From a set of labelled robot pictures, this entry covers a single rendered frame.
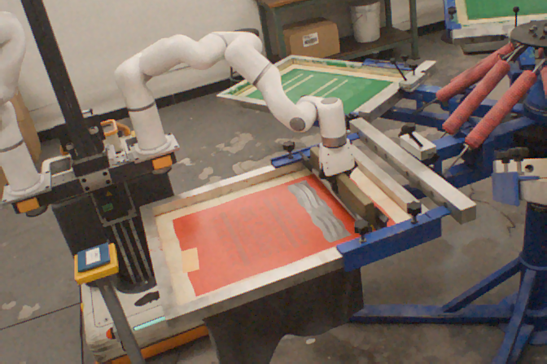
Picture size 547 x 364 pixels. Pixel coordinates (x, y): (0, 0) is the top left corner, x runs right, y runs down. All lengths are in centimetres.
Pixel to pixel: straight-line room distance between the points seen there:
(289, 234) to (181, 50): 63
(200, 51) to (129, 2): 365
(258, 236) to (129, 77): 64
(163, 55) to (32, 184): 61
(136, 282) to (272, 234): 123
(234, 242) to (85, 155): 60
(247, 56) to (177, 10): 374
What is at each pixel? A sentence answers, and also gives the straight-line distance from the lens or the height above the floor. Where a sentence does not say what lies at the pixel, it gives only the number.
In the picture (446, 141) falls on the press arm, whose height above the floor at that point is 104.
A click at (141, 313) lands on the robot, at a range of 256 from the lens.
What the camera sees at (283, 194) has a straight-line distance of 181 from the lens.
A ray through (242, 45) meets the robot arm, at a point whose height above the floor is 148.
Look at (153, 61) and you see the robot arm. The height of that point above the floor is 146.
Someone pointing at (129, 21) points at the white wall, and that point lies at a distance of 525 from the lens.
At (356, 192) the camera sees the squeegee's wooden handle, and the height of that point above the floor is 106.
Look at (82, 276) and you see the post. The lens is 173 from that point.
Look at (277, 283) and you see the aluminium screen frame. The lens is 143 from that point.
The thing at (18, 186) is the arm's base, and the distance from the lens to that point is 191.
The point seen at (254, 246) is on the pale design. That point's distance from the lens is 161.
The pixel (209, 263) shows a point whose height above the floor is 96.
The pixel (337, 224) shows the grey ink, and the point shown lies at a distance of 163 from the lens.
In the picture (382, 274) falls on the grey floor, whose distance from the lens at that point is 288.
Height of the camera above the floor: 192
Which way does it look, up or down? 28 degrees down
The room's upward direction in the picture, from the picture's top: 11 degrees counter-clockwise
